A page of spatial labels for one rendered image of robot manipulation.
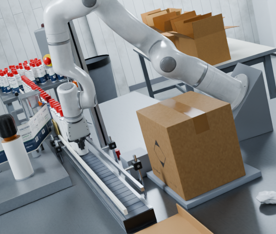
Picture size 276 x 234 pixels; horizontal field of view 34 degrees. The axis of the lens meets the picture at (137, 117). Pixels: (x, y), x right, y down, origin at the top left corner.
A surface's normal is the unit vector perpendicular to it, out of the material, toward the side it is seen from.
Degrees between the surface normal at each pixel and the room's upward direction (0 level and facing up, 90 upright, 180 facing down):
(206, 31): 100
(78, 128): 111
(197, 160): 90
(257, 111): 90
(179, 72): 130
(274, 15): 90
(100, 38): 90
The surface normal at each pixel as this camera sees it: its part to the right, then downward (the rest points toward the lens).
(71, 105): 0.07, 0.57
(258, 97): 0.18, 0.25
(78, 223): -0.26, -0.92
